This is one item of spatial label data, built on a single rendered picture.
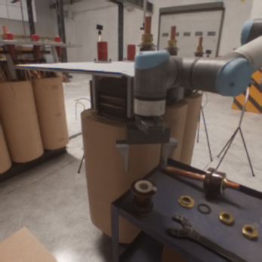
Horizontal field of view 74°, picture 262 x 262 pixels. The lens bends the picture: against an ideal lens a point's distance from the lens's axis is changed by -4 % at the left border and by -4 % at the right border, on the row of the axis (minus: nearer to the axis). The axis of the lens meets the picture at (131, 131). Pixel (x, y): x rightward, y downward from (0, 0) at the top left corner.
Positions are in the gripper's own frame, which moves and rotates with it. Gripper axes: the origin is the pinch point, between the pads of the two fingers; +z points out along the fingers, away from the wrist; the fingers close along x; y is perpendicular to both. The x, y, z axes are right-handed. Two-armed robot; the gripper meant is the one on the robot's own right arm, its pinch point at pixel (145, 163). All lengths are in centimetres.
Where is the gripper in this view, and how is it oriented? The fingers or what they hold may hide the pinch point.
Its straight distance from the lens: 60.2
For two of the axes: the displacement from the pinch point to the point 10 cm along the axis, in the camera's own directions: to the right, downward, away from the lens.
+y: -1.3, -3.8, 9.1
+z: -0.2, 9.2, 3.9
